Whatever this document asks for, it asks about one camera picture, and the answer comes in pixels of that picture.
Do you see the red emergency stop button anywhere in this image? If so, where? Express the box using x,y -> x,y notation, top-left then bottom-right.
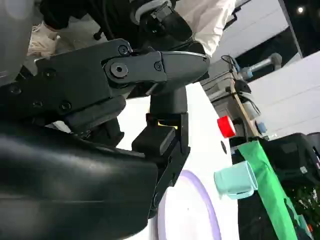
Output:
216,115 -> 237,139

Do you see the person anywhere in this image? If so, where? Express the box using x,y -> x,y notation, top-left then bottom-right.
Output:
26,0 -> 237,60

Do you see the grey metal cabinet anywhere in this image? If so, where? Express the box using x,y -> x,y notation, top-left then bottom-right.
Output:
202,72 -> 241,126

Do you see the black plastic case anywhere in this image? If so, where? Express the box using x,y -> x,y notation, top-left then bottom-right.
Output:
259,132 -> 320,186

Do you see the black desk bracket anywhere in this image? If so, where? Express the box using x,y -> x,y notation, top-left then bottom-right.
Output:
224,0 -> 251,33

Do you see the lilac plate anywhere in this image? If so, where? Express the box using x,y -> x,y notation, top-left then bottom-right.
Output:
156,169 -> 222,240

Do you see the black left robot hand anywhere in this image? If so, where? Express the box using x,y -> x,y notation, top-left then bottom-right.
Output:
138,4 -> 210,60

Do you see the wooden plank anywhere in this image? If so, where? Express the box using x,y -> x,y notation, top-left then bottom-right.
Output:
229,81 -> 262,137

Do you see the grey robot body shell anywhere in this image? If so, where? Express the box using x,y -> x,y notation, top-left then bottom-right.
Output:
0,0 -> 33,83

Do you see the pale green mug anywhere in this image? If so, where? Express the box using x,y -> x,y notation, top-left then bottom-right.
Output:
213,160 -> 259,201

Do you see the green cloth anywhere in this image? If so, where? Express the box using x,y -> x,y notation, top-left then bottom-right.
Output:
237,138 -> 313,240

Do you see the small black device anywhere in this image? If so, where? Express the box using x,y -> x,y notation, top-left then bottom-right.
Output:
234,79 -> 252,95

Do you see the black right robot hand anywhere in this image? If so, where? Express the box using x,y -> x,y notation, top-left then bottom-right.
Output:
0,38 -> 211,240

